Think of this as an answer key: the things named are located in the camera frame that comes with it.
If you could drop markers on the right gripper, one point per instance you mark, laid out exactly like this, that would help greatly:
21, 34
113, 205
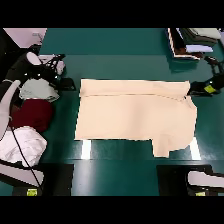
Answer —
200, 88

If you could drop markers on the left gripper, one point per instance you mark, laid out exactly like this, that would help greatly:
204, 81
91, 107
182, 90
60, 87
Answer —
68, 84

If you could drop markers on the cream shirt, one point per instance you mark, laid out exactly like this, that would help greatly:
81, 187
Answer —
133, 116

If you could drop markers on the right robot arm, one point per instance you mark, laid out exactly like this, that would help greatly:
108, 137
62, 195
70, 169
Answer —
204, 179

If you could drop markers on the pale green garment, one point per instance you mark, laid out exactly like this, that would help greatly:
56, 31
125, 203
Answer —
37, 90

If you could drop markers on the pale lilac garment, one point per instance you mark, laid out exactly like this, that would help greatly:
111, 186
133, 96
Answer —
199, 49

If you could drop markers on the dark red garment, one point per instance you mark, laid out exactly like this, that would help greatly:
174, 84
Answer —
33, 115

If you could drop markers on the black garment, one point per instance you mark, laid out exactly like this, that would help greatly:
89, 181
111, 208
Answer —
196, 39

